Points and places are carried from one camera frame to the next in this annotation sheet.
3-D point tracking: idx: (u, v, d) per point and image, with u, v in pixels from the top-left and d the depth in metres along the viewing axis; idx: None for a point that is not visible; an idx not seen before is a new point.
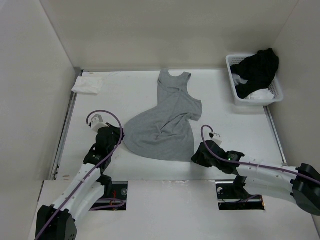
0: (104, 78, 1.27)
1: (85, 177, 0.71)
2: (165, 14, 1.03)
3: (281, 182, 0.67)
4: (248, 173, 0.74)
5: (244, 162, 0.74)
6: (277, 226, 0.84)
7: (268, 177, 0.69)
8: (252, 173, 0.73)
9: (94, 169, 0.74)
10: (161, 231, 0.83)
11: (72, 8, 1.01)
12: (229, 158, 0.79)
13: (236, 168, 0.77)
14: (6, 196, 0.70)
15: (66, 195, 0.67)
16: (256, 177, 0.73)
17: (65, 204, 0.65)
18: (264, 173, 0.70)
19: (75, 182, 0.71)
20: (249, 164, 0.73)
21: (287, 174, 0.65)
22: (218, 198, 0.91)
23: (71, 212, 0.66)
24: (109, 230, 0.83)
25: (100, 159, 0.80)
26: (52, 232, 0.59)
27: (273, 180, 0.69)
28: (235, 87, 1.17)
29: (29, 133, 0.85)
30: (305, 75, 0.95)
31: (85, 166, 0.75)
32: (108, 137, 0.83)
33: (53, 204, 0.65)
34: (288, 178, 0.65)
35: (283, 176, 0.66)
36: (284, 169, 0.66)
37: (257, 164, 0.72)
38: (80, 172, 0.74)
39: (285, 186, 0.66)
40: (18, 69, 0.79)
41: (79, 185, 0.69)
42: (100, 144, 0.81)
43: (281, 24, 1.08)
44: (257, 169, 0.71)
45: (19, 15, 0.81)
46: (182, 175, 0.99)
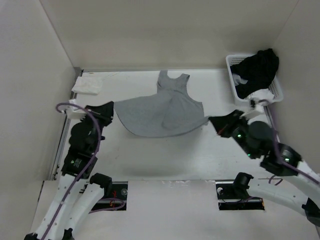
0: (104, 78, 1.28)
1: (63, 198, 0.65)
2: (165, 14, 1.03)
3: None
4: (297, 181, 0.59)
5: (305, 173, 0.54)
6: (277, 227, 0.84)
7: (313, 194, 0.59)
8: (304, 184, 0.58)
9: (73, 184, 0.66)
10: (161, 231, 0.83)
11: (72, 8, 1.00)
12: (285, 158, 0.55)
13: (290, 175, 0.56)
14: (6, 197, 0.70)
15: (47, 220, 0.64)
16: (303, 187, 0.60)
17: (47, 234, 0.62)
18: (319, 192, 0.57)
19: (54, 205, 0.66)
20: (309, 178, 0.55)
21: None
22: (218, 198, 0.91)
23: (58, 237, 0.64)
24: (109, 230, 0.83)
25: (80, 166, 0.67)
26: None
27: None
28: (235, 87, 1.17)
29: (29, 133, 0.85)
30: (305, 75, 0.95)
31: (65, 179, 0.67)
32: (84, 137, 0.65)
33: (36, 233, 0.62)
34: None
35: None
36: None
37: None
38: (59, 188, 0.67)
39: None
40: (18, 69, 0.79)
41: (59, 209, 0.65)
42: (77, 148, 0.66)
43: (281, 24, 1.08)
44: (317, 187, 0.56)
45: (19, 16, 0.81)
46: (182, 175, 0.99)
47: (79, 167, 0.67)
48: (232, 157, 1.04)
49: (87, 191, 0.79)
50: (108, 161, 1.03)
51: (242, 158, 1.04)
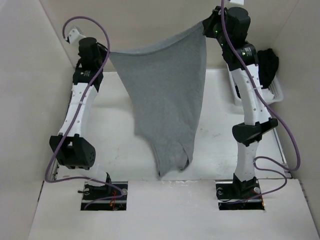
0: (104, 78, 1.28)
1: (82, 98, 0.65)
2: (164, 14, 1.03)
3: (246, 97, 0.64)
4: (240, 81, 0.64)
5: (248, 72, 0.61)
6: (277, 227, 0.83)
7: (241, 81, 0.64)
8: (243, 85, 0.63)
9: (88, 88, 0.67)
10: (161, 230, 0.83)
11: (73, 8, 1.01)
12: (243, 53, 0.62)
13: (238, 69, 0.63)
14: (7, 196, 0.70)
15: (70, 120, 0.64)
16: (242, 90, 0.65)
17: (72, 128, 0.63)
18: (249, 96, 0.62)
19: (74, 106, 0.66)
20: (250, 79, 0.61)
21: (245, 72, 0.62)
22: (218, 198, 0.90)
23: (82, 133, 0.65)
24: (109, 230, 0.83)
25: (90, 75, 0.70)
26: (71, 156, 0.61)
27: (247, 101, 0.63)
28: (235, 87, 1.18)
29: (29, 133, 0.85)
30: (304, 75, 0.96)
31: (78, 86, 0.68)
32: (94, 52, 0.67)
33: (61, 132, 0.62)
34: (245, 77, 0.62)
35: (252, 92, 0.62)
36: (256, 89, 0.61)
37: (256, 86, 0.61)
38: (74, 94, 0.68)
39: (244, 105, 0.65)
40: (20, 69, 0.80)
41: (79, 108, 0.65)
42: (87, 59, 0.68)
43: (281, 24, 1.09)
44: (252, 89, 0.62)
45: (19, 16, 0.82)
46: (182, 175, 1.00)
47: (90, 76, 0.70)
48: (232, 156, 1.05)
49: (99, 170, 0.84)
50: (109, 161, 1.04)
51: None
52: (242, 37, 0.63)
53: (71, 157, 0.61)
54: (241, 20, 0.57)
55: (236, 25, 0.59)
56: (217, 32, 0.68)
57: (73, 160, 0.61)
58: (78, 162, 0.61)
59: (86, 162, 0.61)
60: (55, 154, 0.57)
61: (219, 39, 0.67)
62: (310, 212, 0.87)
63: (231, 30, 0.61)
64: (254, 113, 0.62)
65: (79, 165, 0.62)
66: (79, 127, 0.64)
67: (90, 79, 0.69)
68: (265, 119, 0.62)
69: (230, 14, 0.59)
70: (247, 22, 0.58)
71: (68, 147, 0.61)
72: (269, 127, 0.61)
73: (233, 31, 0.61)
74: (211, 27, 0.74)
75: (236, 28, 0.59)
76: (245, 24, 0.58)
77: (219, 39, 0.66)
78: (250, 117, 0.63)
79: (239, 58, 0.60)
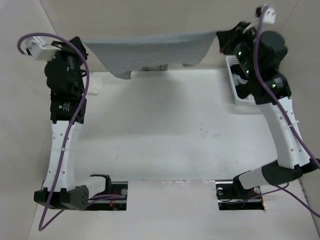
0: (103, 78, 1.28)
1: (63, 144, 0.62)
2: (164, 13, 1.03)
3: (281, 135, 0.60)
4: (271, 118, 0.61)
5: (282, 108, 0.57)
6: (277, 227, 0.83)
7: (273, 118, 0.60)
8: (276, 123, 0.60)
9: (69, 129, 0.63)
10: (161, 230, 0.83)
11: (73, 7, 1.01)
12: (273, 85, 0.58)
13: (269, 105, 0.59)
14: (6, 196, 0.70)
15: (53, 172, 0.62)
16: (274, 127, 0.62)
17: (58, 182, 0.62)
18: (284, 134, 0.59)
19: (56, 153, 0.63)
20: (284, 116, 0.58)
21: (277, 107, 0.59)
22: (218, 198, 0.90)
23: (69, 183, 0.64)
24: (109, 230, 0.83)
25: (69, 109, 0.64)
26: (61, 206, 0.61)
27: (281, 140, 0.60)
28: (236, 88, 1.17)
29: (29, 133, 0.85)
30: (304, 75, 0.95)
31: (57, 125, 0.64)
32: (63, 77, 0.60)
33: (46, 187, 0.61)
34: (277, 113, 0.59)
35: (287, 129, 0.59)
36: (292, 126, 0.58)
37: (291, 123, 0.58)
38: (54, 137, 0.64)
39: (279, 143, 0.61)
40: (20, 69, 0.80)
41: (62, 156, 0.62)
42: (61, 91, 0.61)
43: (281, 23, 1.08)
44: (287, 127, 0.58)
45: (19, 16, 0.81)
46: (182, 176, 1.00)
47: (69, 110, 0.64)
48: (232, 157, 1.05)
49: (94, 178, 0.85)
50: (109, 161, 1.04)
51: (243, 158, 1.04)
52: (272, 68, 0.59)
53: (60, 206, 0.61)
54: (276, 51, 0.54)
55: (270, 58, 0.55)
56: (240, 54, 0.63)
57: (63, 207, 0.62)
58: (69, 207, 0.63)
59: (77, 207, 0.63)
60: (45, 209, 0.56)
61: (244, 64, 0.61)
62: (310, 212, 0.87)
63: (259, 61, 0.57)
64: (290, 153, 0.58)
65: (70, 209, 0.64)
66: (65, 177, 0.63)
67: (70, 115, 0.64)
68: (304, 160, 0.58)
69: (263, 44, 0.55)
70: (283, 51, 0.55)
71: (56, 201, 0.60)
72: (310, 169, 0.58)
73: (264, 61, 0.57)
74: (230, 47, 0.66)
75: (269, 60, 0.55)
76: (281, 54, 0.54)
77: (245, 64, 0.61)
78: (286, 157, 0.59)
79: (271, 93, 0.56)
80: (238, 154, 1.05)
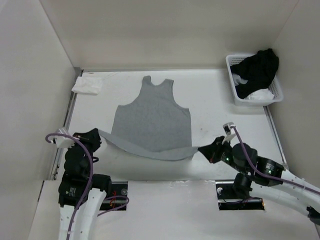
0: (104, 78, 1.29)
1: (68, 228, 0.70)
2: (165, 13, 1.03)
3: (305, 197, 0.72)
4: (288, 190, 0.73)
5: (290, 182, 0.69)
6: (277, 227, 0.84)
7: (291, 190, 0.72)
8: (294, 190, 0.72)
9: (75, 214, 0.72)
10: (161, 230, 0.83)
11: (73, 7, 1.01)
12: (269, 171, 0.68)
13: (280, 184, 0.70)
14: (6, 197, 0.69)
15: None
16: (293, 193, 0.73)
17: None
18: (307, 195, 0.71)
19: (63, 234, 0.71)
20: (295, 184, 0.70)
21: (287, 183, 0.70)
22: (218, 198, 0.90)
23: None
24: (110, 230, 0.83)
25: (75, 191, 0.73)
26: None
27: (310, 200, 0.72)
28: (235, 87, 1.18)
29: (29, 133, 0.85)
30: (304, 76, 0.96)
31: (64, 209, 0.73)
32: (78, 161, 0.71)
33: None
34: (290, 185, 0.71)
35: (304, 191, 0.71)
36: (306, 187, 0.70)
37: (303, 185, 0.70)
38: (62, 219, 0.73)
39: (307, 202, 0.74)
40: (20, 68, 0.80)
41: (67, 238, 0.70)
42: (74, 172, 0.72)
43: (281, 24, 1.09)
44: (303, 189, 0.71)
45: (20, 15, 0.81)
46: (182, 176, 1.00)
47: (75, 194, 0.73)
48: None
49: (88, 198, 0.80)
50: (108, 160, 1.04)
51: None
52: (259, 160, 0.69)
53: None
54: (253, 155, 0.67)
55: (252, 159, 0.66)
56: (228, 159, 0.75)
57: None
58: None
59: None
60: None
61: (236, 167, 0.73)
62: None
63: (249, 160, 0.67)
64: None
65: None
66: None
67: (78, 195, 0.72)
68: None
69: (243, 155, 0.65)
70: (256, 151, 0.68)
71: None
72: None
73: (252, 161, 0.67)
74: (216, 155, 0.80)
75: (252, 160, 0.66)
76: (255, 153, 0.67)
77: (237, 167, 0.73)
78: None
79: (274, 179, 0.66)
80: None
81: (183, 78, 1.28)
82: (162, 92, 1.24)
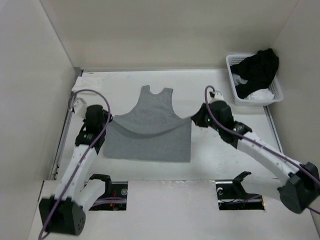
0: (104, 78, 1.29)
1: (80, 160, 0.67)
2: (165, 13, 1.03)
3: (263, 158, 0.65)
4: (248, 149, 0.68)
5: (248, 138, 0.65)
6: (277, 227, 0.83)
7: (250, 149, 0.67)
8: (252, 150, 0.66)
9: (88, 150, 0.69)
10: (161, 230, 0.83)
11: (73, 7, 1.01)
12: (234, 129, 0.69)
13: (238, 140, 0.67)
14: (6, 196, 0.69)
15: (64, 182, 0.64)
16: (254, 156, 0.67)
17: (67, 191, 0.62)
18: (264, 155, 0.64)
19: (72, 167, 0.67)
20: (254, 142, 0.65)
21: (245, 140, 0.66)
22: (218, 198, 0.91)
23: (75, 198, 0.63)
24: (110, 230, 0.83)
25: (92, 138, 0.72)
26: (62, 225, 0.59)
27: (271, 165, 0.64)
28: (235, 87, 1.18)
29: (29, 133, 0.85)
30: (304, 75, 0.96)
31: (79, 148, 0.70)
32: (97, 113, 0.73)
33: (54, 194, 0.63)
34: (248, 143, 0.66)
35: (262, 151, 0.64)
36: (264, 146, 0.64)
37: (261, 144, 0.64)
38: (73, 156, 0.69)
39: (268, 166, 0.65)
40: (20, 68, 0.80)
41: (76, 170, 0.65)
42: (91, 124, 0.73)
43: (281, 23, 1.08)
44: (260, 149, 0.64)
45: (20, 15, 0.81)
46: (183, 175, 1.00)
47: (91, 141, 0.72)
48: (232, 157, 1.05)
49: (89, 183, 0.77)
50: (109, 160, 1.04)
51: (243, 158, 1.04)
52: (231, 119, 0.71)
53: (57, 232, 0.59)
54: (223, 110, 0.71)
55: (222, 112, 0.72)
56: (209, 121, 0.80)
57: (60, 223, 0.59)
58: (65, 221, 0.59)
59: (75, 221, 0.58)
60: (46, 221, 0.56)
61: (214, 127, 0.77)
62: (310, 212, 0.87)
63: (218, 116, 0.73)
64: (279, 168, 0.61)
65: (65, 232, 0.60)
66: (74, 191, 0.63)
67: (90, 141, 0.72)
68: (295, 169, 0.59)
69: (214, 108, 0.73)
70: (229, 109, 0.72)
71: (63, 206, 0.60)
72: (312, 187, 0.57)
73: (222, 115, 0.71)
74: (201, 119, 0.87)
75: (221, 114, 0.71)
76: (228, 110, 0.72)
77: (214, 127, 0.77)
78: (281, 173, 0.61)
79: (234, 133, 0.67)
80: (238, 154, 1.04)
81: (183, 78, 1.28)
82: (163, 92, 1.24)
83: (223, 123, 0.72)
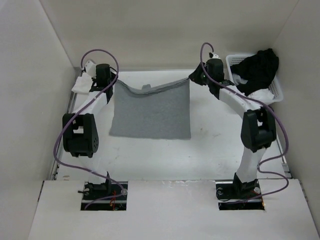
0: None
1: (96, 95, 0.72)
2: (164, 13, 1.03)
3: (236, 104, 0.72)
4: (227, 98, 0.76)
5: (227, 87, 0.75)
6: (277, 227, 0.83)
7: (228, 97, 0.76)
8: (229, 98, 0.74)
9: (101, 94, 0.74)
10: (161, 230, 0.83)
11: (73, 7, 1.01)
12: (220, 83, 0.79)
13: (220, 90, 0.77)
14: (6, 196, 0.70)
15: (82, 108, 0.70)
16: (231, 103, 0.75)
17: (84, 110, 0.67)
18: (235, 100, 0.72)
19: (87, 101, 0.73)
20: (231, 90, 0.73)
21: (226, 89, 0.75)
22: (218, 198, 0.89)
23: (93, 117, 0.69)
24: (109, 230, 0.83)
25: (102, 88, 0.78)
26: (80, 137, 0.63)
27: (239, 108, 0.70)
28: (235, 87, 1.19)
29: (29, 133, 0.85)
30: (304, 75, 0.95)
31: (92, 93, 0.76)
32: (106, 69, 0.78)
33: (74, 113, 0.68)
34: (227, 91, 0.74)
35: (235, 96, 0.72)
36: (237, 93, 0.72)
37: (236, 91, 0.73)
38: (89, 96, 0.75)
39: (239, 111, 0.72)
40: (20, 68, 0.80)
41: (92, 101, 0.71)
42: (101, 78, 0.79)
43: (281, 24, 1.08)
44: (234, 95, 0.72)
45: (20, 15, 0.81)
46: (183, 175, 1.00)
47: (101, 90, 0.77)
48: (232, 156, 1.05)
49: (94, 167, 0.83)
50: (108, 160, 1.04)
51: None
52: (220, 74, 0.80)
53: (73, 143, 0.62)
54: (216, 65, 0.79)
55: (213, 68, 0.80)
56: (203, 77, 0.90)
57: (78, 137, 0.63)
58: (83, 137, 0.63)
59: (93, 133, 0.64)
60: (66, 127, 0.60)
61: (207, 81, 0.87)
62: (310, 213, 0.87)
63: (210, 70, 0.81)
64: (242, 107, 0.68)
65: (83, 150, 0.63)
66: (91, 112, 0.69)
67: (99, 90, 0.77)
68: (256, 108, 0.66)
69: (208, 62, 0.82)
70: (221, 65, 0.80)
71: (81, 123, 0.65)
72: (267, 126, 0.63)
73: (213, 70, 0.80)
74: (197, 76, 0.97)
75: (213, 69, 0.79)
76: (219, 67, 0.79)
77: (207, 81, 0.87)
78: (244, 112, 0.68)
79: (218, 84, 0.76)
80: (238, 154, 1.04)
81: (183, 78, 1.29)
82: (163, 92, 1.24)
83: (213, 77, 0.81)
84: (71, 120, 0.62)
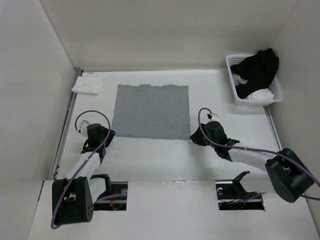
0: (104, 78, 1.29)
1: (89, 155, 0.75)
2: (164, 13, 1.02)
3: (250, 159, 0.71)
4: (239, 156, 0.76)
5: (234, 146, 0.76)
6: (276, 227, 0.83)
7: (239, 155, 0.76)
8: (241, 155, 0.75)
9: (94, 153, 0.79)
10: (160, 230, 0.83)
11: (73, 7, 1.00)
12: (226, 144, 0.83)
13: (229, 152, 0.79)
14: (6, 196, 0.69)
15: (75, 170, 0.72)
16: (246, 160, 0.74)
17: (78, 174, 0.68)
18: (248, 155, 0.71)
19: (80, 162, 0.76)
20: (239, 148, 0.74)
21: (233, 148, 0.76)
22: (218, 198, 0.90)
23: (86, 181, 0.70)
24: (110, 230, 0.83)
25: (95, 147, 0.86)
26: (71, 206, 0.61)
27: (256, 161, 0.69)
28: (235, 87, 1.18)
29: (29, 133, 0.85)
30: (304, 75, 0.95)
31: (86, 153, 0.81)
32: (98, 129, 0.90)
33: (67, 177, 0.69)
34: (235, 150, 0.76)
35: (246, 152, 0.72)
36: (246, 148, 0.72)
37: (244, 147, 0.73)
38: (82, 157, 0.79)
39: (258, 165, 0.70)
40: (19, 67, 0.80)
41: (85, 162, 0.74)
42: (93, 139, 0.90)
43: (282, 23, 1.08)
44: (245, 151, 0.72)
45: (19, 15, 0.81)
46: (183, 175, 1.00)
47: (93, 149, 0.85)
48: None
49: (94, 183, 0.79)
50: (108, 160, 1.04)
51: None
52: (224, 137, 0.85)
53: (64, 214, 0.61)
54: (216, 128, 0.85)
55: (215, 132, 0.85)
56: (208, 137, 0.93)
57: (70, 207, 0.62)
58: (76, 207, 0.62)
59: (86, 201, 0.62)
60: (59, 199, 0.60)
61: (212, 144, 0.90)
62: (310, 212, 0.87)
63: (213, 136, 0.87)
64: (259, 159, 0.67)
65: (76, 220, 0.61)
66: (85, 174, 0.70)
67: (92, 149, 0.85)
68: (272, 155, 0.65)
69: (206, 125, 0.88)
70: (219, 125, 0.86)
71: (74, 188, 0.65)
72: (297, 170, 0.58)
73: (215, 134, 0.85)
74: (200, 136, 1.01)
75: (214, 132, 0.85)
76: (220, 129, 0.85)
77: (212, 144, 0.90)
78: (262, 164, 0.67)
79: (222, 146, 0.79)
80: None
81: (183, 78, 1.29)
82: (163, 93, 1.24)
83: (217, 141, 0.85)
84: (65, 190, 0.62)
